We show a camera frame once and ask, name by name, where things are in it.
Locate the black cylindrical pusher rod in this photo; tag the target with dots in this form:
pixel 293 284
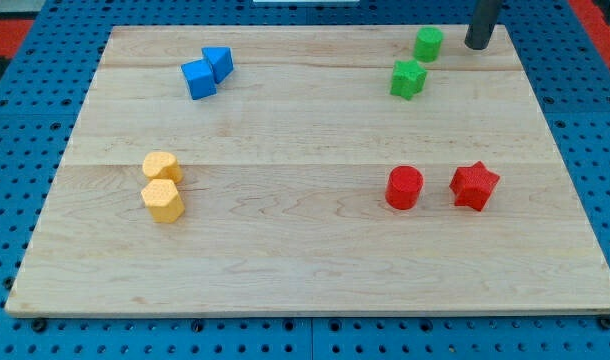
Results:
pixel 482 24

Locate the green cylinder block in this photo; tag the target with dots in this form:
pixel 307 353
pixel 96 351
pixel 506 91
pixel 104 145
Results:
pixel 428 44

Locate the blue triangle block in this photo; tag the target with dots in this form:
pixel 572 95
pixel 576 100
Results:
pixel 220 60

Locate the blue cube block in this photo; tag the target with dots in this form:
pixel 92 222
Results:
pixel 199 78

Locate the green star block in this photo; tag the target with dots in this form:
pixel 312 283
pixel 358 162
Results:
pixel 408 78

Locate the red star block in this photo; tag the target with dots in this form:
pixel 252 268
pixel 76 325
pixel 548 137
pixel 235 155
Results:
pixel 473 185

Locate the red cylinder block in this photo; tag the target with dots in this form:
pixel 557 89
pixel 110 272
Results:
pixel 404 186

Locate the wooden board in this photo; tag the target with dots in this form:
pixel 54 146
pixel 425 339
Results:
pixel 285 172

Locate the yellow heart block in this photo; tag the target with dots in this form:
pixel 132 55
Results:
pixel 162 165

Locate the yellow hexagon block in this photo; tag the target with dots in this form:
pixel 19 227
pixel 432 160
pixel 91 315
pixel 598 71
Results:
pixel 162 199

